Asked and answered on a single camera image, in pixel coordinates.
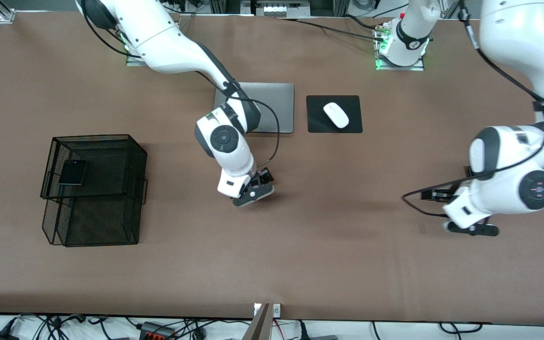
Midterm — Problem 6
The black orange power box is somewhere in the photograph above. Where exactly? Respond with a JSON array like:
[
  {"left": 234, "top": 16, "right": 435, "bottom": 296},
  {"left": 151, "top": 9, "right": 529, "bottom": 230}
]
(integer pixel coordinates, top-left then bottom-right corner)
[{"left": 139, "top": 322, "right": 177, "bottom": 340}]

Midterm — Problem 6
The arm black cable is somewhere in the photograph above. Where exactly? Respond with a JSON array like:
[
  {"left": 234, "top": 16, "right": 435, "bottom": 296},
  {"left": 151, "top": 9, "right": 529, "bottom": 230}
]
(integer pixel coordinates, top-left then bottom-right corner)
[
  {"left": 401, "top": 0, "right": 544, "bottom": 218},
  {"left": 79, "top": 0, "right": 281, "bottom": 173}
]

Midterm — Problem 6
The white computer mouse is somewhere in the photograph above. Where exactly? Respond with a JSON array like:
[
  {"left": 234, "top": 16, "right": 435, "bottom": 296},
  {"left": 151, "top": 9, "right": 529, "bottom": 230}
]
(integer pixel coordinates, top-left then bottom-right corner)
[{"left": 323, "top": 102, "right": 350, "bottom": 129}]

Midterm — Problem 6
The silver laptop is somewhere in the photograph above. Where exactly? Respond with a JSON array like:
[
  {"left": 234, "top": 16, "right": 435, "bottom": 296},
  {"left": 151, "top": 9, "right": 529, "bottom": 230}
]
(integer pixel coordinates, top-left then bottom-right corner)
[{"left": 213, "top": 83, "right": 295, "bottom": 134}]

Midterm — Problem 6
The black flip phone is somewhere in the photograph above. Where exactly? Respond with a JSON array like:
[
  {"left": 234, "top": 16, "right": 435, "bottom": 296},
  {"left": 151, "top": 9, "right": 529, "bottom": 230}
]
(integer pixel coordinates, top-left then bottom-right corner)
[{"left": 58, "top": 159, "right": 89, "bottom": 187}]

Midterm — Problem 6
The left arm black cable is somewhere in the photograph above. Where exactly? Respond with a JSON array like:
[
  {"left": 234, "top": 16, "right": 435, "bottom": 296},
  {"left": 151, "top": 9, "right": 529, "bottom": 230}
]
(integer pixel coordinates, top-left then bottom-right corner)
[{"left": 401, "top": 0, "right": 544, "bottom": 218}]

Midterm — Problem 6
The long black table cable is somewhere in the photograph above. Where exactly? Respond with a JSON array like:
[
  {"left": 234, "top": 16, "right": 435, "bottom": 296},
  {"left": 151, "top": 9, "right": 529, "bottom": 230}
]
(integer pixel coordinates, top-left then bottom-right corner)
[{"left": 277, "top": 17, "right": 387, "bottom": 43}]

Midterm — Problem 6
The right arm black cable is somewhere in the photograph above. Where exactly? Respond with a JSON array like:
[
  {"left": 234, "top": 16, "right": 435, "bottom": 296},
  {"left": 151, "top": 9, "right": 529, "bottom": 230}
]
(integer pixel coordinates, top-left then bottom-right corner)
[{"left": 79, "top": 0, "right": 281, "bottom": 173}]

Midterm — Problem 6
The black mouse pad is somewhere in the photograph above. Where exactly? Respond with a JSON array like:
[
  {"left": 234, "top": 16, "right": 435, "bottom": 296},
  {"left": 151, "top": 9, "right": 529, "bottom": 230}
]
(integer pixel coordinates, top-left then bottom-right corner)
[{"left": 306, "top": 95, "right": 364, "bottom": 134}]

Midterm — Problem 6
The brown camera stand beam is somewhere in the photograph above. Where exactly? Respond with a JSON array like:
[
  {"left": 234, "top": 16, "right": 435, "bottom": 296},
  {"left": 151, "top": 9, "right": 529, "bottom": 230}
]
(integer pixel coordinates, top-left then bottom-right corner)
[{"left": 241, "top": 303, "right": 271, "bottom": 340}]

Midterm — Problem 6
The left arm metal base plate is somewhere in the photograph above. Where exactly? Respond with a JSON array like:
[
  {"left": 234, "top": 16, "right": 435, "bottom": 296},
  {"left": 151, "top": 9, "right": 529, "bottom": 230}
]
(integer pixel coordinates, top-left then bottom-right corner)
[{"left": 375, "top": 23, "right": 426, "bottom": 72}]

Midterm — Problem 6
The white power strip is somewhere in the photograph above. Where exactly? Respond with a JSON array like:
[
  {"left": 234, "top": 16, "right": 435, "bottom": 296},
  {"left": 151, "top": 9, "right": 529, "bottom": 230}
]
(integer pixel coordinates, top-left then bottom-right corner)
[{"left": 252, "top": 1, "right": 311, "bottom": 17}]

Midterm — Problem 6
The looped black floor cable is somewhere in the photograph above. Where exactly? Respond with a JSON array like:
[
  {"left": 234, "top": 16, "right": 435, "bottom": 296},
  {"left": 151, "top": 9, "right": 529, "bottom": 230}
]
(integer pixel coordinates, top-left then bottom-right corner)
[{"left": 438, "top": 322, "right": 484, "bottom": 334}]

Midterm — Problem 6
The black mesh two-tier tray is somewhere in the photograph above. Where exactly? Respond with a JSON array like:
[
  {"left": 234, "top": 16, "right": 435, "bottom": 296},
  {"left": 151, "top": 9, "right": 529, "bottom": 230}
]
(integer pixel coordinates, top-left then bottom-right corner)
[{"left": 40, "top": 134, "right": 149, "bottom": 247}]

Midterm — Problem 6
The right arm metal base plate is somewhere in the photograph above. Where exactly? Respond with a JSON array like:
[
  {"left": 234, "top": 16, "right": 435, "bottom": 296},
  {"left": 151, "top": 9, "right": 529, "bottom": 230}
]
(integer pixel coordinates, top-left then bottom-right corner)
[{"left": 126, "top": 45, "right": 150, "bottom": 67}]

